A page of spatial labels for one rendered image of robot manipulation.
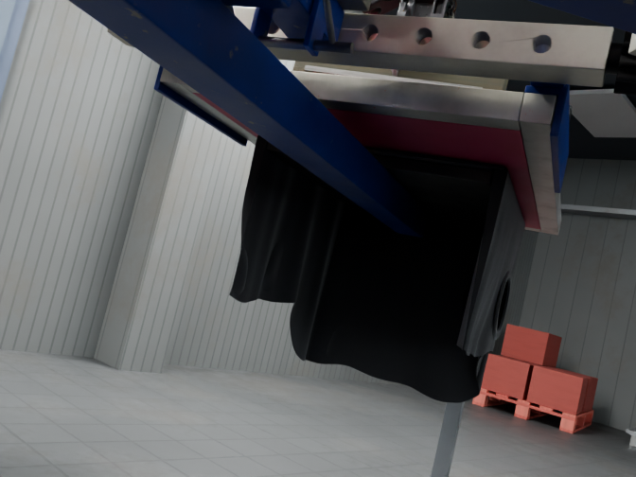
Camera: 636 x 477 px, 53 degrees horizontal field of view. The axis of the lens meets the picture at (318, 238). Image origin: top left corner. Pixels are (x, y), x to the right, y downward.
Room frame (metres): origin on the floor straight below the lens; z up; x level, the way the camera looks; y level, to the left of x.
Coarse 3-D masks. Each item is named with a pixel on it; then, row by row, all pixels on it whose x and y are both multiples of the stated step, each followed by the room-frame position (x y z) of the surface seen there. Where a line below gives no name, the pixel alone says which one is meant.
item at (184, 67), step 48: (96, 0) 0.45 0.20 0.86; (144, 0) 0.46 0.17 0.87; (192, 0) 0.51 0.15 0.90; (144, 48) 0.54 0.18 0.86; (192, 48) 0.52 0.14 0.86; (240, 48) 0.59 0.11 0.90; (240, 96) 0.61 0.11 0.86; (288, 96) 0.69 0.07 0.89; (288, 144) 0.78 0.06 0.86; (336, 144) 0.84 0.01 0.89; (384, 192) 1.07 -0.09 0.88
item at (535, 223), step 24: (360, 120) 0.93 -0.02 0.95; (384, 120) 0.90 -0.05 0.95; (408, 120) 0.87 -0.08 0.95; (432, 120) 0.85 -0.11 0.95; (384, 144) 1.03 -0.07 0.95; (408, 144) 0.99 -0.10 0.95; (432, 144) 0.96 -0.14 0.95; (456, 144) 0.93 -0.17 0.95; (480, 144) 0.90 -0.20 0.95; (504, 144) 0.87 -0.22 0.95; (528, 168) 0.97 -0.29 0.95; (528, 192) 1.12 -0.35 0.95; (528, 216) 1.34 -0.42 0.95
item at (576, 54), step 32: (352, 32) 0.77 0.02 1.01; (384, 32) 0.76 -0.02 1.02; (416, 32) 0.74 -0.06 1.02; (448, 32) 0.73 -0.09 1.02; (480, 32) 0.71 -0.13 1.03; (512, 32) 0.70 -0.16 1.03; (544, 32) 0.68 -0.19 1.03; (576, 32) 0.67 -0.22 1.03; (608, 32) 0.66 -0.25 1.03; (352, 64) 0.82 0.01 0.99; (384, 64) 0.79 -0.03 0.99; (416, 64) 0.76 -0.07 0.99; (448, 64) 0.74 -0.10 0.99; (480, 64) 0.72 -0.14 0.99; (512, 64) 0.70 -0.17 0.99; (544, 64) 0.68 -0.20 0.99; (576, 64) 0.67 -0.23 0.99
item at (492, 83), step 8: (296, 64) 1.14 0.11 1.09; (304, 64) 1.14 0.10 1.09; (312, 64) 1.13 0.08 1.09; (320, 64) 1.13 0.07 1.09; (328, 64) 1.12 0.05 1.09; (336, 64) 1.11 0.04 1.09; (368, 72) 1.09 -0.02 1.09; (376, 72) 1.08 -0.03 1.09; (384, 72) 1.08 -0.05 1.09; (400, 72) 1.07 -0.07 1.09; (408, 72) 1.06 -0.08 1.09; (416, 72) 1.06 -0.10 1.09; (424, 72) 1.05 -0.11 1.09; (432, 80) 1.05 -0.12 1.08; (440, 80) 1.04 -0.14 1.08; (448, 80) 1.03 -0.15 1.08; (456, 80) 1.03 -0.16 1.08; (464, 80) 1.02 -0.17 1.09; (472, 80) 1.02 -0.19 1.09; (480, 80) 1.01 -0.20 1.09; (488, 80) 1.01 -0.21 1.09; (496, 80) 1.00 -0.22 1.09; (504, 80) 1.00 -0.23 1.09; (488, 88) 1.01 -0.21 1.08; (496, 88) 1.00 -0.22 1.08; (504, 88) 1.01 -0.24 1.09
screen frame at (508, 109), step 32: (192, 96) 1.02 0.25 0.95; (320, 96) 0.87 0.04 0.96; (352, 96) 0.85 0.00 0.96; (384, 96) 0.83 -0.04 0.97; (416, 96) 0.82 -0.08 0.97; (448, 96) 0.80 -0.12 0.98; (480, 96) 0.79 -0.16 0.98; (512, 96) 0.77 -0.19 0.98; (544, 96) 0.76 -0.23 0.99; (512, 128) 0.80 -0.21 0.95; (544, 128) 0.77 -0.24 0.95; (544, 160) 0.90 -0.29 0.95; (544, 192) 1.10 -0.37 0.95; (544, 224) 1.39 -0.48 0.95
